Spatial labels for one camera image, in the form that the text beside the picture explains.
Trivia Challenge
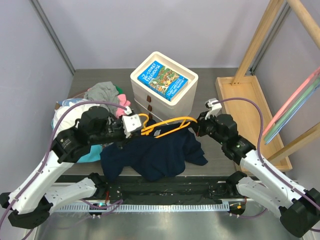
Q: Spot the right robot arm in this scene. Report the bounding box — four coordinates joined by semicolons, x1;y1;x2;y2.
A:
191;112;320;238

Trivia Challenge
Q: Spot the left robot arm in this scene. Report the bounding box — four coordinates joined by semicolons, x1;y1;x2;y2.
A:
0;105;143;230

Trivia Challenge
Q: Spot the light blue cloth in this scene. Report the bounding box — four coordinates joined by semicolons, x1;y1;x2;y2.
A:
77;145;103;164

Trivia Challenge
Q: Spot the pink cloth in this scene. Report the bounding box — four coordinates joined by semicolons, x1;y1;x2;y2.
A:
115;94;131;118

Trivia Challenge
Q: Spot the white drawer unit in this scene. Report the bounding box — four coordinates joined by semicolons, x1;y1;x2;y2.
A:
130;51;199;121

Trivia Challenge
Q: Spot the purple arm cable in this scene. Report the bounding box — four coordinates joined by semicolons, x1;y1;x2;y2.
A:
0;101;130;240
212;97;320;232

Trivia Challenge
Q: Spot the grey cloth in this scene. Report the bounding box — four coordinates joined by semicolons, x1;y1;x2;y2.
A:
83;81;119;105

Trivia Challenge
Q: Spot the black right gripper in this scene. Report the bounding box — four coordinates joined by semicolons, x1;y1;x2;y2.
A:
190;110;227;145

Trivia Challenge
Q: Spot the white cloth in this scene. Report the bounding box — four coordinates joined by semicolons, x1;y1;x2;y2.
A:
51;98;98;137

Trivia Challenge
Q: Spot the white slotted cable duct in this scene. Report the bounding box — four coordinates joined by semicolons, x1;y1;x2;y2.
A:
56;201;230;213

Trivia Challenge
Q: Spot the pink hanger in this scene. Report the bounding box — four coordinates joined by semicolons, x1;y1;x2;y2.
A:
262;67;320;136

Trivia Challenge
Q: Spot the yellow hanger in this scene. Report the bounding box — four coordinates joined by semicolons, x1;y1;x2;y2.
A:
136;113;199;141

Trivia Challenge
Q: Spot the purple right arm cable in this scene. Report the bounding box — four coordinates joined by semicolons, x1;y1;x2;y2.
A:
212;97;320;232

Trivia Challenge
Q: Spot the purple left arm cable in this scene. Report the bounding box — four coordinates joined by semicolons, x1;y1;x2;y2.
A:
0;101;130;240

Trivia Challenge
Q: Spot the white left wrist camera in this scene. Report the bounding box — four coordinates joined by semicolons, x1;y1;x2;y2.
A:
121;106;143;138

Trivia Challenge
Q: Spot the blue treehouse paperback book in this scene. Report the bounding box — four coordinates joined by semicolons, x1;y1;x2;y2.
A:
137;60;189;102

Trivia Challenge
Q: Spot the blue hanger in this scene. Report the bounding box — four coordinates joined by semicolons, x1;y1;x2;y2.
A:
264;83;320;145

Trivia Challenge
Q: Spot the green cloth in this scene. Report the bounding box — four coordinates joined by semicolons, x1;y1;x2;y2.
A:
115;86;123;95

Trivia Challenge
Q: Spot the wooden clothes rack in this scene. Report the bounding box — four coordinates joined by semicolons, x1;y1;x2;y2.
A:
215;0;320;172

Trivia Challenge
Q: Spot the navy blue t shirt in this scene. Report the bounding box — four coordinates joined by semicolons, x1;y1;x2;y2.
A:
100;132;208;181

